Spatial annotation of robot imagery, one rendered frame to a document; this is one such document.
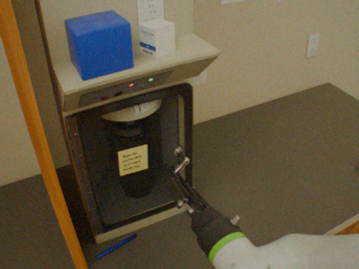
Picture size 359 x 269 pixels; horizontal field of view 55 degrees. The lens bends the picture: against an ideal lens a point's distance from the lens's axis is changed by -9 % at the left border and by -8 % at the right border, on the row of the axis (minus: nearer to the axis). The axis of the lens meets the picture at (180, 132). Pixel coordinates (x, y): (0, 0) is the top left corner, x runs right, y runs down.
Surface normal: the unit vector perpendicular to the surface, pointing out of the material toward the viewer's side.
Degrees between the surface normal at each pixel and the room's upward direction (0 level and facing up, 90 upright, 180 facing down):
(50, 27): 90
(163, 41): 90
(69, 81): 0
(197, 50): 0
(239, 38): 90
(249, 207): 0
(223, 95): 90
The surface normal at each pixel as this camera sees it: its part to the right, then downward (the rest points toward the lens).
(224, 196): -0.02, -0.81
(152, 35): -0.70, 0.43
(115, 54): 0.46, 0.51
